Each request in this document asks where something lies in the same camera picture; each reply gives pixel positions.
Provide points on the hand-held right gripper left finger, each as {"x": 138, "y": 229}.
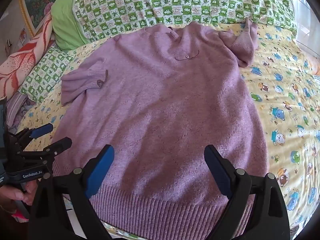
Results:
{"x": 100, "y": 171}

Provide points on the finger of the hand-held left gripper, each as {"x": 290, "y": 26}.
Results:
{"x": 58, "y": 147}
{"x": 41, "y": 131}

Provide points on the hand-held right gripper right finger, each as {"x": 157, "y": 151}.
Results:
{"x": 220, "y": 171}

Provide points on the purple knit sweater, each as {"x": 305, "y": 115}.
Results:
{"x": 162, "y": 100}

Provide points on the person's left hand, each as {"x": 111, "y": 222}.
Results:
{"x": 18, "y": 195}

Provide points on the striped cloth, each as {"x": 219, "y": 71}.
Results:
{"x": 17, "y": 107}

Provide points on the pink cloth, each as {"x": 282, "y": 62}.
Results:
{"x": 18, "y": 215}

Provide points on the green checkered pillow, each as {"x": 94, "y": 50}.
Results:
{"x": 45, "y": 72}

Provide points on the orange floral blanket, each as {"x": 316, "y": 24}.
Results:
{"x": 22, "y": 55}

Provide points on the yellow bear print bed sheet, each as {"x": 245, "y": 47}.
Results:
{"x": 282, "y": 92}

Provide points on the plain green pillow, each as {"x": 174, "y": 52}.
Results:
{"x": 65, "y": 22}

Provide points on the gold framed picture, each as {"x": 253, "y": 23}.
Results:
{"x": 35, "y": 5}

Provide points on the green checkered quilt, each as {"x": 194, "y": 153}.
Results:
{"x": 175, "y": 0}

